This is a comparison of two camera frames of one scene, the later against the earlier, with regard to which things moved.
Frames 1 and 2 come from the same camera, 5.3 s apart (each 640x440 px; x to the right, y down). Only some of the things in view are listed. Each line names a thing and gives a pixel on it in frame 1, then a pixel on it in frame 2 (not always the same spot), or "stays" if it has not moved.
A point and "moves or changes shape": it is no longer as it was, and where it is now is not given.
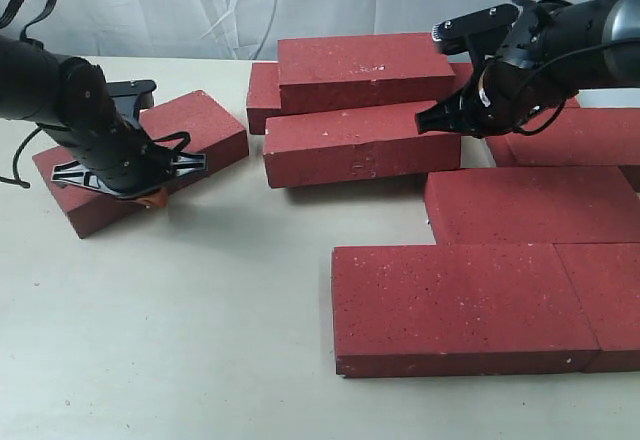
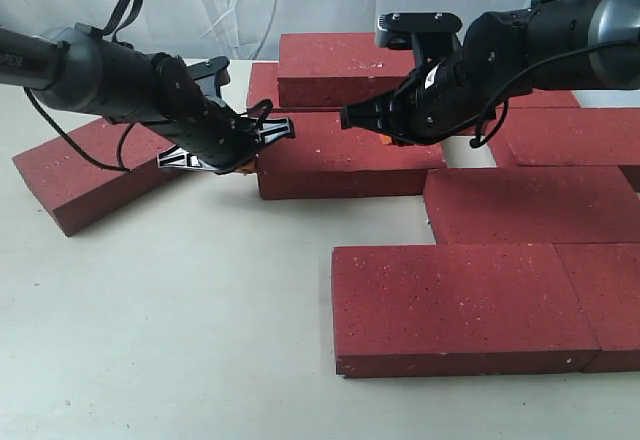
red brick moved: (212, 134) moves or changes shape
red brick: (353, 144) moves or changes shape
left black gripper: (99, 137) -> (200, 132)
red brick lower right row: (553, 205) stays
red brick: (606, 279) stays
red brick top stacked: (361, 71) stays
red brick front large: (446, 310) stays
